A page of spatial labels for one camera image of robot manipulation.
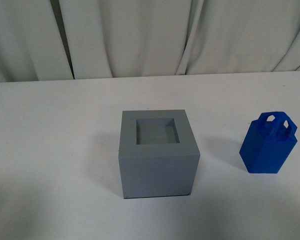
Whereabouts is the blue plastic part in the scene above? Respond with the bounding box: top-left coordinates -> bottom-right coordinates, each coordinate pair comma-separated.
239,111 -> 298,174

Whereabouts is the gray cube base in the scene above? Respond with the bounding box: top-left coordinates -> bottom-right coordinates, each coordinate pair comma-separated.
118,109 -> 201,199

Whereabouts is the white curtain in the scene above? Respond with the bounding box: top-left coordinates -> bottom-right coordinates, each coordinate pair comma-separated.
0,0 -> 300,82

